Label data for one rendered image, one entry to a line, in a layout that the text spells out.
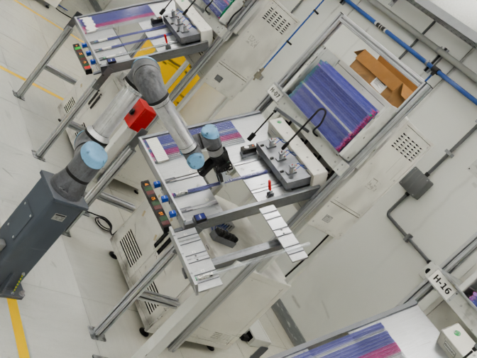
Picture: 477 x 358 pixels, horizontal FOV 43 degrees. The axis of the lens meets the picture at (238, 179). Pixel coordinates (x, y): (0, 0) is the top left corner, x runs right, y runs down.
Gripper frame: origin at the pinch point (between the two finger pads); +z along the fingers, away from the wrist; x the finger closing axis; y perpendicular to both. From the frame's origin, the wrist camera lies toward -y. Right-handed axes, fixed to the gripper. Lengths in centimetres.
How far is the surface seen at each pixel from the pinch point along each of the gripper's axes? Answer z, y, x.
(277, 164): 2.3, 29.9, -3.2
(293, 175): 3.1, 33.2, -13.1
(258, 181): 5.2, 17.3, -5.1
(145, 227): 41, -42, 32
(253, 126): 10, 34, 37
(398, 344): 6, 26, -111
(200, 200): -2.7, -13.2, -7.5
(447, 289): 0, 53, -103
